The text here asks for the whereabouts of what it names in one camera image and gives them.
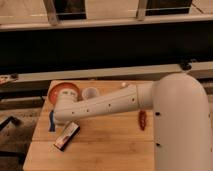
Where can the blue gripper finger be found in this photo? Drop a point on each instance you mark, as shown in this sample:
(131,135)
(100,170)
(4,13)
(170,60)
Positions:
(51,119)

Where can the wooden table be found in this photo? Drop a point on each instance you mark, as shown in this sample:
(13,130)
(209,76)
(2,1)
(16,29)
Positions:
(108,143)

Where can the black clamp on rail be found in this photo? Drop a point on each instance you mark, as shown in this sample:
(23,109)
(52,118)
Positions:
(186,64)

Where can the clear plastic cup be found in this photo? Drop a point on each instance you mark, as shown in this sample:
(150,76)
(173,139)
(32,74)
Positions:
(90,92)

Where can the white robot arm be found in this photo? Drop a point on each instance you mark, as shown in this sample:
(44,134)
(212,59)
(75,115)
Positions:
(182,121)

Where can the red chili pepper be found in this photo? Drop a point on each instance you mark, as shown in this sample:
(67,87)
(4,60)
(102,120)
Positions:
(142,120)

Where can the orange ceramic bowl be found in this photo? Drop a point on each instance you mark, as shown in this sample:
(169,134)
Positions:
(54,91)

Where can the black object on floor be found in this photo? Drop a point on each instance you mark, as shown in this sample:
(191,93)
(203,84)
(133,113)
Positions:
(15,121)

